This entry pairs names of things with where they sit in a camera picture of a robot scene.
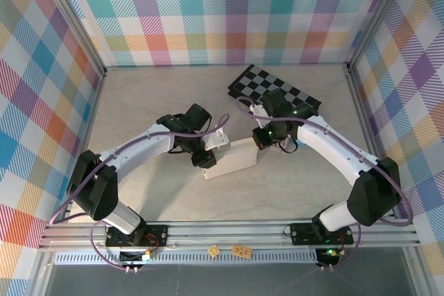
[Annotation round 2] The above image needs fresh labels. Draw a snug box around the white paper box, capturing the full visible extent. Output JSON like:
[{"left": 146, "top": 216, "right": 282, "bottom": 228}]
[{"left": 203, "top": 137, "right": 259, "bottom": 180}]

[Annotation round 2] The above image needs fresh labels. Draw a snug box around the black grey folding chessboard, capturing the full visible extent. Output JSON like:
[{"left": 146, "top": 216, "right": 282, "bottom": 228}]
[{"left": 227, "top": 63, "right": 322, "bottom": 116}]

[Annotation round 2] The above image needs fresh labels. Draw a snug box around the orange printed tag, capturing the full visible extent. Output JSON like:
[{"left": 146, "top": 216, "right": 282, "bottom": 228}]
[{"left": 232, "top": 244, "right": 253, "bottom": 258}]

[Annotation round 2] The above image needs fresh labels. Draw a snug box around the left black control board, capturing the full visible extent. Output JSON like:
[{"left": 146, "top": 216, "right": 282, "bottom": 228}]
[{"left": 119, "top": 250, "right": 156, "bottom": 265}]

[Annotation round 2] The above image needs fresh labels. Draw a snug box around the black control board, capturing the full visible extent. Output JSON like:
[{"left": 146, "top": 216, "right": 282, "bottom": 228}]
[
  {"left": 316, "top": 247, "right": 343, "bottom": 266},
  {"left": 119, "top": 250, "right": 156, "bottom": 265}
]

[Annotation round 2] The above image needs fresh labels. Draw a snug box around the right black control board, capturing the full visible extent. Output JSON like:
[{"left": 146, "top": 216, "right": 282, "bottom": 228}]
[{"left": 316, "top": 247, "right": 343, "bottom": 266}]

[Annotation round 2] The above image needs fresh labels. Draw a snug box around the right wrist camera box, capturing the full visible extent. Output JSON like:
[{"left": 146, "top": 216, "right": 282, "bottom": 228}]
[{"left": 249, "top": 103, "right": 270, "bottom": 119}]

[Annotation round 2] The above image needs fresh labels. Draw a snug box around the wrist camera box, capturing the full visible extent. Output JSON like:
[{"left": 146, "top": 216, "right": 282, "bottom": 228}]
[
  {"left": 203, "top": 128, "right": 230, "bottom": 151},
  {"left": 249, "top": 103, "right": 270, "bottom": 119}
]

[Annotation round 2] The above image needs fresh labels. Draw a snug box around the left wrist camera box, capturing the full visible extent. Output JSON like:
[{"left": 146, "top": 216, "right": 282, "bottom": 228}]
[{"left": 203, "top": 128, "right": 230, "bottom": 151}]

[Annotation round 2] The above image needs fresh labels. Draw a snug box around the aluminium side rail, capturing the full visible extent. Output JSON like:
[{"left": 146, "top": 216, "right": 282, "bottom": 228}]
[
  {"left": 345, "top": 65, "right": 398, "bottom": 219},
  {"left": 64, "top": 70, "right": 107, "bottom": 223}
]

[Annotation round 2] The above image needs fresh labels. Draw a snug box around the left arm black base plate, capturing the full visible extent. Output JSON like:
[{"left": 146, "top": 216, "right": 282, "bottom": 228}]
[{"left": 105, "top": 223, "right": 169, "bottom": 249}]

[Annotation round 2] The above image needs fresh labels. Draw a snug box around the aluminium mounting rail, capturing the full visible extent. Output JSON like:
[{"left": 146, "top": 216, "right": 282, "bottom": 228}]
[{"left": 37, "top": 218, "right": 422, "bottom": 251}]

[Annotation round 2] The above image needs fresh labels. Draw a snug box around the red wire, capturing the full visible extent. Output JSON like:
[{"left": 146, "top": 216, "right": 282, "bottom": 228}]
[{"left": 145, "top": 233, "right": 164, "bottom": 252}]

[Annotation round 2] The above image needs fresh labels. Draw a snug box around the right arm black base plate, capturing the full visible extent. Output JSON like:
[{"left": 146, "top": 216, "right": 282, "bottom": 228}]
[{"left": 289, "top": 221, "right": 355, "bottom": 245}]

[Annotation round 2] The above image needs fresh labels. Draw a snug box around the grey slotted cable duct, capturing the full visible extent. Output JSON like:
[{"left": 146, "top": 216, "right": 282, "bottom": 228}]
[{"left": 54, "top": 252, "right": 320, "bottom": 265}]

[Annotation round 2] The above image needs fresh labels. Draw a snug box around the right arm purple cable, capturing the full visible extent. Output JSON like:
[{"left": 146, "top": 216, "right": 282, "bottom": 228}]
[{"left": 236, "top": 96, "right": 413, "bottom": 271}]

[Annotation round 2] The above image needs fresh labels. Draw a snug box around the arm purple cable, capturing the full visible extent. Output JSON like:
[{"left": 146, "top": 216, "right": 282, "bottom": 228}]
[
  {"left": 48, "top": 112, "right": 232, "bottom": 272},
  {"left": 236, "top": 96, "right": 413, "bottom": 271}
]

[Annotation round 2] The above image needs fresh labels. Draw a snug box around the aluminium frame post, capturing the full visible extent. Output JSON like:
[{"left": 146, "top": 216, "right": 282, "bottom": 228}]
[
  {"left": 345, "top": 0, "right": 419, "bottom": 73},
  {"left": 33, "top": 0, "right": 107, "bottom": 78}
]

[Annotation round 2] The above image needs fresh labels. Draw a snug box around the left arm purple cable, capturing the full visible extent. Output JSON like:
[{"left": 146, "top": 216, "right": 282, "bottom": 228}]
[{"left": 48, "top": 112, "right": 232, "bottom": 272}]

